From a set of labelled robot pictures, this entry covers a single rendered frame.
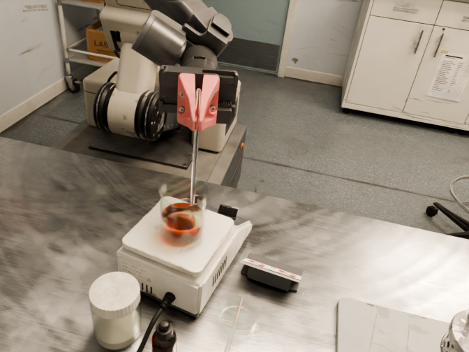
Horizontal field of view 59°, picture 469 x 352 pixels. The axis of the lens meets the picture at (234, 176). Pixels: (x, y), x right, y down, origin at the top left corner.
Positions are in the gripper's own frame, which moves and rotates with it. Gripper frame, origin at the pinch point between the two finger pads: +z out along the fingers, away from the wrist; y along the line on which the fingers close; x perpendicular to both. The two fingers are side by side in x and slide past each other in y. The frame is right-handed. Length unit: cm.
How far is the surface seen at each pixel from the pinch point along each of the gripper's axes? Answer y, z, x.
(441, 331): 35.3, 10.4, 24.5
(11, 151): -37, -31, 26
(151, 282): -4.9, 5.5, 21.4
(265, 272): 11.2, 2.1, 22.7
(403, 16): 124, -213, 31
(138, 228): -7.2, 0.1, 16.8
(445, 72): 159, -202, 60
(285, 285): 14.3, 3.4, 24.0
